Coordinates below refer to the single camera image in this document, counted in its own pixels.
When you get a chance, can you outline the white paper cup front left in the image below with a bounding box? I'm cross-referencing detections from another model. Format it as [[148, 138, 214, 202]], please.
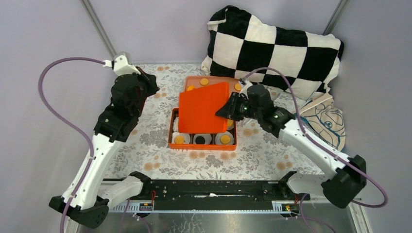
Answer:
[[171, 132, 190, 145]]

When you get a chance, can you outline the pink cookie tray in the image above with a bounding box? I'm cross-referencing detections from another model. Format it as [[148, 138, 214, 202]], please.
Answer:
[[183, 76, 240, 94]]

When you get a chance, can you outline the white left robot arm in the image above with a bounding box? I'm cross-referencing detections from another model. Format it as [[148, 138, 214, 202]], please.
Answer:
[[49, 52, 159, 232]]

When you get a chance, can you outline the orange fish shaped cookie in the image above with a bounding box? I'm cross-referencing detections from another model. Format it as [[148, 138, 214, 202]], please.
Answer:
[[186, 85, 196, 91]]

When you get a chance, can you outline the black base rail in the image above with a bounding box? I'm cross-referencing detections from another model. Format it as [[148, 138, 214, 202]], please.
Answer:
[[130, 172, 310, 211]]

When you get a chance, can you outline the black white checkered pillow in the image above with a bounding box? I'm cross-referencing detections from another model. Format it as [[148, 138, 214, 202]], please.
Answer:
[[201, 5, 344, 100]]

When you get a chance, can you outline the black sandwich cookie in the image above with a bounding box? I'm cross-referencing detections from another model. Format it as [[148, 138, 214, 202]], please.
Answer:
[[194, 136, 206, 145]]

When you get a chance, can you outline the white paper cup front right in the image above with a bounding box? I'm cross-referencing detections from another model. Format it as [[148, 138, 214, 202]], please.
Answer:
[[215, 131, 234, 146]]

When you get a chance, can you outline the orange cookie tin box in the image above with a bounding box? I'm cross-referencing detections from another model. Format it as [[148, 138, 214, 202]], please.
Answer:
[[168, 108, 237, 151]]

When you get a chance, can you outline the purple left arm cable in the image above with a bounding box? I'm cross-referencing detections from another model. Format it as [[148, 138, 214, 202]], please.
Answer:
[[38, 57, 108, 233]]

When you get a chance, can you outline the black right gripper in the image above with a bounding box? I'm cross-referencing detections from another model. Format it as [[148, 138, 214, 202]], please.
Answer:
[[215, 92, 262, 122]]

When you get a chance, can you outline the round golden cookie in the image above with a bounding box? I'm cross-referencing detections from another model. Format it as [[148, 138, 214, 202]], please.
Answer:
[[220, 134, 231, 145], [234, 83, 242, 91], [173, 135, 185, 144], [200, 78, 209, 86], [227, 119, 234, 129]]

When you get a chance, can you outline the white paper cup front middle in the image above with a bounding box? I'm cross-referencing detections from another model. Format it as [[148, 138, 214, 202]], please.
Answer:
[[193, 133, 212, 145]]

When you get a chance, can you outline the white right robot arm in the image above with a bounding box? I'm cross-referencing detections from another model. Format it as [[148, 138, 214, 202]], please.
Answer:
[[215, 84, 366, 209]]

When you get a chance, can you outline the white paper cup back left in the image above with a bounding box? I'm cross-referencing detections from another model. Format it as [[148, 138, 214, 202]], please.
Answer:
[[172, 117, 179, 132]]

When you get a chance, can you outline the beige blue printed cloth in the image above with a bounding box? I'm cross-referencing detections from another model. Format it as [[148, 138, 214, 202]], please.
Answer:
[[299, 93, 346, 151]]

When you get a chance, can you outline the orange tin lid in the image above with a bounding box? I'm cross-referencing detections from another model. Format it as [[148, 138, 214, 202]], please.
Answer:
[[178, 82, 229, 133]]

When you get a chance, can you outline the floral tablecloth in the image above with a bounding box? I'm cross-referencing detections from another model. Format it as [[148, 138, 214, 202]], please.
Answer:
[[105, 64, 322, 180]]

